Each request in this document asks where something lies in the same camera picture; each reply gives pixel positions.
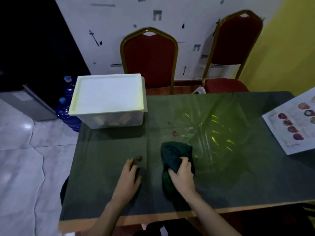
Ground red gold-framed chair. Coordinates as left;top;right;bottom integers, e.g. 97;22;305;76
202;10;264;94
120;27;179;95

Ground clear plastic storage box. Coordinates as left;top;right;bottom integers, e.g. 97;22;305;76
76;76;148;129

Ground person's left hand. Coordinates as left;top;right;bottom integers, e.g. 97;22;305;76
112;158;142;204

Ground person's right forearm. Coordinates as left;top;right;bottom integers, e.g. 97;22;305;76
187;191;243;236

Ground blue water jug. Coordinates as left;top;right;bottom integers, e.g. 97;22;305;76
55;97;83;132
63;75;77;99

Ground black cabinet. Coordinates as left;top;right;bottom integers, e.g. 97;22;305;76
0;0;92;108

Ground person's black trousers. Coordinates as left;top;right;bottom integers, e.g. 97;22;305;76
133;218;203;236

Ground person's right hand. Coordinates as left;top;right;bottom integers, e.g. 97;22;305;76
168;156;197;197

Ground person's left forearm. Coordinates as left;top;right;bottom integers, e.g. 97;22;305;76
81;199;128;236

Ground white printed picture sheet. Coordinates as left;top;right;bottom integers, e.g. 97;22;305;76
262;87;315;156

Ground grey water dispenser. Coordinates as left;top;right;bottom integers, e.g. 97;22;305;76
0;83;58;122

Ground dark green cloth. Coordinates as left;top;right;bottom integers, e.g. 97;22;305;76
160;142;196;192

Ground white storage box lid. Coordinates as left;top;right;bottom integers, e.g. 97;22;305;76
68;73;146;116

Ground brown crumbs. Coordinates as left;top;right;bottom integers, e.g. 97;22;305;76
136;131;179;163

